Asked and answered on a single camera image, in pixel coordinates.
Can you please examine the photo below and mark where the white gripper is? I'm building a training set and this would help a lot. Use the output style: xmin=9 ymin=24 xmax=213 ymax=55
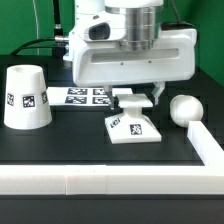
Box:
xmin=68 ymin=23 xmax=197 ymax=111

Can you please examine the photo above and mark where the white lamp base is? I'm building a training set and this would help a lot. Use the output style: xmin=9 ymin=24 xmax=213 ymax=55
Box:
xmin=105 ymin=94 xmax=162 ymax=144

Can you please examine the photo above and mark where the white lamp bulb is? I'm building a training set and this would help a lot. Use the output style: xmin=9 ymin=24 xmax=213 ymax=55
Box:
xmin=170 ymin=95 xmax=204 ymax=128

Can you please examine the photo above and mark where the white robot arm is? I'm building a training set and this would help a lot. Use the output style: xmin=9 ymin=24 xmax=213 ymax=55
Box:
xmin=64 ymin=0 xmax=197 ymax=98

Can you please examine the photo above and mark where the white lamp shade cone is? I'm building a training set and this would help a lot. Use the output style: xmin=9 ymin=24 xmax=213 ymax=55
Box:
xmin=4 ymin=65 xmax=52 ymax=130

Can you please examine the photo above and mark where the white marker sheet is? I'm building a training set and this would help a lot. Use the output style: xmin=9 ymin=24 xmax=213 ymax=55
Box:
xmin=46 ymin=86 xmax=134 ymax=108

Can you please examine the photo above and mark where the white L-shaped fence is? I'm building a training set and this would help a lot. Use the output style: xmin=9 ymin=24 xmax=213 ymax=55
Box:
xmin=0 ymin=121 xmax=224 ymax=195

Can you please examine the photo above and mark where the black cable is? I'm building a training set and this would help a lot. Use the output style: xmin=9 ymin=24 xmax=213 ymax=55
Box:
xmin=10 ymin=0 xmax=70 ymax=57

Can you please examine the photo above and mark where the white thin cable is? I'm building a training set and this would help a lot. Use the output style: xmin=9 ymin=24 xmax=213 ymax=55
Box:
xmin=32 ymin=0 xmax=40 ymax=56

